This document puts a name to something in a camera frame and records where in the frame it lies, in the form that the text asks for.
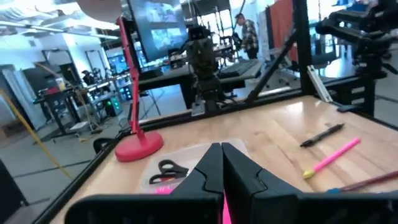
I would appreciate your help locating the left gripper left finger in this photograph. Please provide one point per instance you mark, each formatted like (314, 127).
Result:
(186, 205)

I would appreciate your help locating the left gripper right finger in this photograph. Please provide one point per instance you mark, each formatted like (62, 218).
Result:
(273, 205)

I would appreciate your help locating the black scissors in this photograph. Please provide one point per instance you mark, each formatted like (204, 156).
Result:
(180, 171)

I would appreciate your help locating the pink pencil yellow eraser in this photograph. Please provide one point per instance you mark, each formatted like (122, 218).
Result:
(332, 157)

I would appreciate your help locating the black Pilot G-2 pen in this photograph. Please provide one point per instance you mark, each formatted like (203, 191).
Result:
(323, 134)

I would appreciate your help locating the brown pencil blue eraser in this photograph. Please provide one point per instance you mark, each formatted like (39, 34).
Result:
(367, 183)

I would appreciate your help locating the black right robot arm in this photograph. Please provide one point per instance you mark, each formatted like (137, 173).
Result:
(211, 91)

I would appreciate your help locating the clear plastic supply box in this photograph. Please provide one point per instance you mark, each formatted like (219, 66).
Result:
(186, 155)

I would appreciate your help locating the black office desk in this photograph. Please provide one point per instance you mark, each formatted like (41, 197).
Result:
(174, 76)

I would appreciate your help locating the black keyboard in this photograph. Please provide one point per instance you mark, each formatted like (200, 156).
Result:
(237, 68)

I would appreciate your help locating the large computer monitor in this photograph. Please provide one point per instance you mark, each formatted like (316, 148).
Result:
(161, 31)

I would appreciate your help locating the person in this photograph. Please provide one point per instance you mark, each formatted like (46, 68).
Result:
(248, 34)

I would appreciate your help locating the red desk lamp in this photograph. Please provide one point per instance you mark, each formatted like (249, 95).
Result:
(140, 147)

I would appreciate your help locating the orange curtain panel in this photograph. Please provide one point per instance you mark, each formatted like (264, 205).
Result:
(280, 28)

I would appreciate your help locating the computer tower green lights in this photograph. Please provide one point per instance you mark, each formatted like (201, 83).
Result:
(113, 107)

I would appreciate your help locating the cluttered workbench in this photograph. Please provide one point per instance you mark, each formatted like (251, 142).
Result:
(62, 99)

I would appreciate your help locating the black aluminium rig frame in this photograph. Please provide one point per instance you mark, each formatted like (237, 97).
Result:
(301, 46)

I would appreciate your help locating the silver aluminium bracket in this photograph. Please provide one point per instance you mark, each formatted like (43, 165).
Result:
(318, 84)

